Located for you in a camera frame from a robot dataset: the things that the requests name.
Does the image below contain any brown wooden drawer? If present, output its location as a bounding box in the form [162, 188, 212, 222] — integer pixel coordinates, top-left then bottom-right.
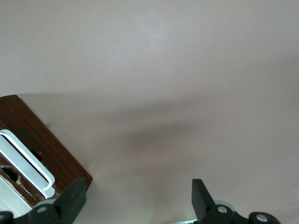
[0, 156, 59, 207]

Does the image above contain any white drawer handle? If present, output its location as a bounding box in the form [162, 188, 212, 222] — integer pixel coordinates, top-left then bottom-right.
[0, 129, 56, 199]

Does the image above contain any cream drawer front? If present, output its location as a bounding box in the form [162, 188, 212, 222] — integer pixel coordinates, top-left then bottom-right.
[0, 176, 32, 217]

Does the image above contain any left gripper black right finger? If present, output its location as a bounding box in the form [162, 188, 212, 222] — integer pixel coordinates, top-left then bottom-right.
[191, 179, 281, 224]

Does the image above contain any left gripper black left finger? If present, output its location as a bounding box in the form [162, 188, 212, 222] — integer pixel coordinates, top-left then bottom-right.
[0, 177, 87, 224]

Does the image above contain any dark wooden base board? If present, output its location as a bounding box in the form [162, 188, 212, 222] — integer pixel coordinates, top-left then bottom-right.
[0, 94, 93, 207]

